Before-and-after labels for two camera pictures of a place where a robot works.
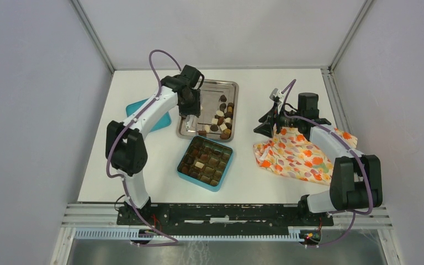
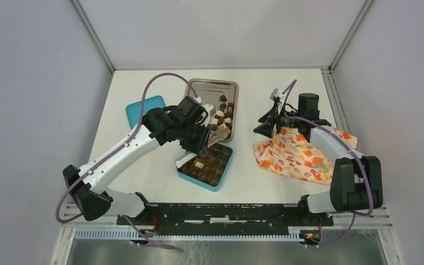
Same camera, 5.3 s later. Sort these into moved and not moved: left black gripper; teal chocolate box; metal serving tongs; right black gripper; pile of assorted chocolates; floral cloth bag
Moved: left black gripper; metal serving tongs
Not moved: floral cloth bag; teal chocolate box; pile of assorted chocolates; right black gripper
